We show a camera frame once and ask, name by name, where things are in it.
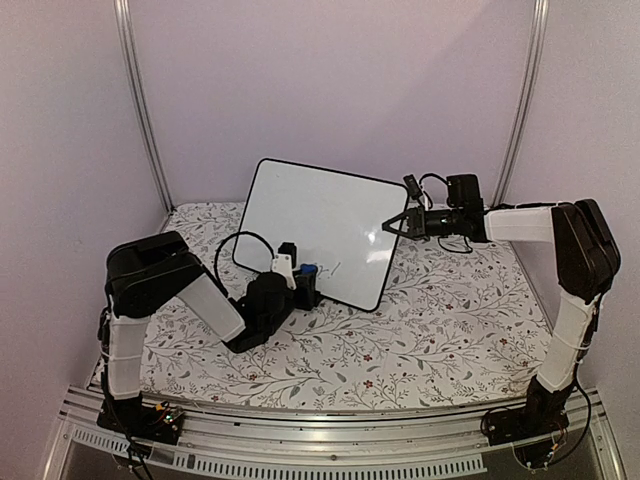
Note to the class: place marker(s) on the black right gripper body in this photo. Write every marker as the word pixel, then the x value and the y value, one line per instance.
pixel 444 229

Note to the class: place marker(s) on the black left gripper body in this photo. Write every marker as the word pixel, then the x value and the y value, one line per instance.
pixel 303 303

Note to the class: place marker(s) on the blue whiteboard eraser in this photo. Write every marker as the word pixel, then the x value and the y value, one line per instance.
pixel 309 270

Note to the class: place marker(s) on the small black-framed whiteboard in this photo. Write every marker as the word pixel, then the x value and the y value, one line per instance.
pixel 335 220

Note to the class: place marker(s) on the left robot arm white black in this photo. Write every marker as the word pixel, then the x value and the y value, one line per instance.
pixel 144 275

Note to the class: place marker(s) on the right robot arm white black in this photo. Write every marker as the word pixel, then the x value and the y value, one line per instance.
pixel 587 261

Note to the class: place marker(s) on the floral patterned table mat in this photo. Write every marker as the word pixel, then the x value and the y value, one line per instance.
pixel 451 329

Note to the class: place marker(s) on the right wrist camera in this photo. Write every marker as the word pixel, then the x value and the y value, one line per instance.
pixel 416 192

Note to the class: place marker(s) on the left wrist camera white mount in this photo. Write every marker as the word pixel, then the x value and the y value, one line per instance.
pixel 284 262

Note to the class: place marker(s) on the aluminium front rail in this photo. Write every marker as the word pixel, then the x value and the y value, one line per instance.
pixel 229 442

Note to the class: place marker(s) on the right aluminium frame post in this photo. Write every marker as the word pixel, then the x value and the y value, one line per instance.
pixel 531 70

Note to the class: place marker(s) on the aluminium frame post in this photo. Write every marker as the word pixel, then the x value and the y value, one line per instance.
pixel 134 75
pixel 531 70

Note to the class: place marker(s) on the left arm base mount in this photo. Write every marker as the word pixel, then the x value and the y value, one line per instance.
pixel 161 423

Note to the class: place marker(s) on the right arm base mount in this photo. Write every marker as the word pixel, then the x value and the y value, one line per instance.
pixel 525 425

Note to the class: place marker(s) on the left aluminium frame post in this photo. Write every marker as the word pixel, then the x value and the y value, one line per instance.
pixel 134 75

